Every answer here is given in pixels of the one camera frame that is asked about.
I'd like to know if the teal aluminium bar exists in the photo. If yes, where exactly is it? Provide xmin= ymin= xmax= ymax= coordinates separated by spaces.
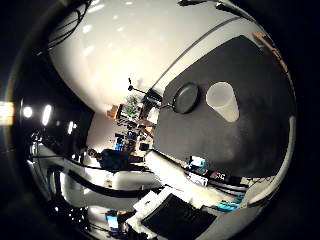
xmin=213 ymin=196 xmax=246 ymax=213

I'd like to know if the person in dark clothes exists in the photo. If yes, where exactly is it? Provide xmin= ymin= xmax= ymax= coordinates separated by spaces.
xmin=87 ymin=147 xmax=148 ymax=173

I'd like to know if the black table mat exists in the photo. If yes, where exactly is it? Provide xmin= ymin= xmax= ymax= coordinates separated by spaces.
xmin=152 ymin=34 xmax=298 ymax=179

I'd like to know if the cluttered storage shelf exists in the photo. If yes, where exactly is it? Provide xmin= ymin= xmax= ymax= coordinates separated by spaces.
xmin=106 ymin=94 xmax=164 ymax=154

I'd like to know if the black frying pan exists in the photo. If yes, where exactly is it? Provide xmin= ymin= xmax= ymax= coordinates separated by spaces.
xmin=159 ymin=82 xmax=202 ymax=115

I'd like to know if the black camera tripod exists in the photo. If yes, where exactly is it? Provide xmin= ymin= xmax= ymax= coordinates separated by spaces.
xmin=127 ymin=77 xmax=149 ymax=96

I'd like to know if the black cable bundle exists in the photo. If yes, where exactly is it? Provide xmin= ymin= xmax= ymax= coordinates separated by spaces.
xmin=36 ymin=0 xmax=94 ymax=56

